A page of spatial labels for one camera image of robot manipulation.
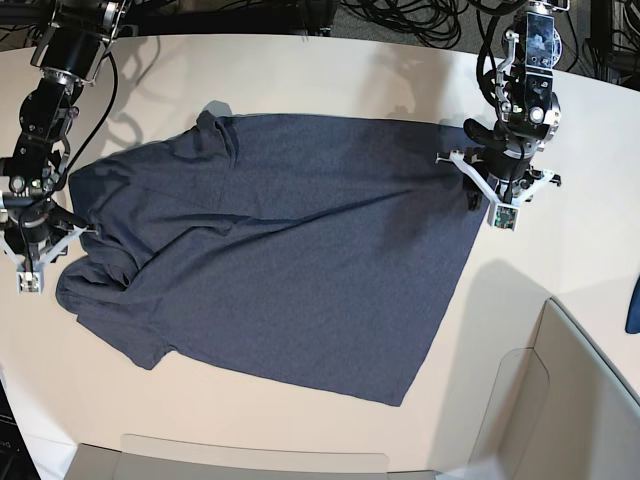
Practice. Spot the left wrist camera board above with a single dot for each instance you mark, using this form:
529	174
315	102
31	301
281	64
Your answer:
503	216

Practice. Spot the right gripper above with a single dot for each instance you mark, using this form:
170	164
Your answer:
34	238

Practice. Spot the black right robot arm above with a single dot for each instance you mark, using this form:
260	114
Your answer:
77	40

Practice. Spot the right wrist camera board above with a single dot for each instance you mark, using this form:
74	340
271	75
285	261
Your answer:
29	282

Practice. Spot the grey cardboard box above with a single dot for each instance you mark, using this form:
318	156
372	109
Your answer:
557	410

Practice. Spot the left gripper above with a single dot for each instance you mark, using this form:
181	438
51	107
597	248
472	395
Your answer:
500	176

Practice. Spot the blue cloth at right edge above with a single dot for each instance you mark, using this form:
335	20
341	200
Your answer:
632	325

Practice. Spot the black device lower left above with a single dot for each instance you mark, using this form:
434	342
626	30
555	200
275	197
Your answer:
16	463

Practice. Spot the dark blue t-shirt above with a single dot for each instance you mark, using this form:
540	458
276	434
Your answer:
316	251

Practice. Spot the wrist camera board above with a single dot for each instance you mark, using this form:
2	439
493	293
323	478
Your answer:
29	282
503	216

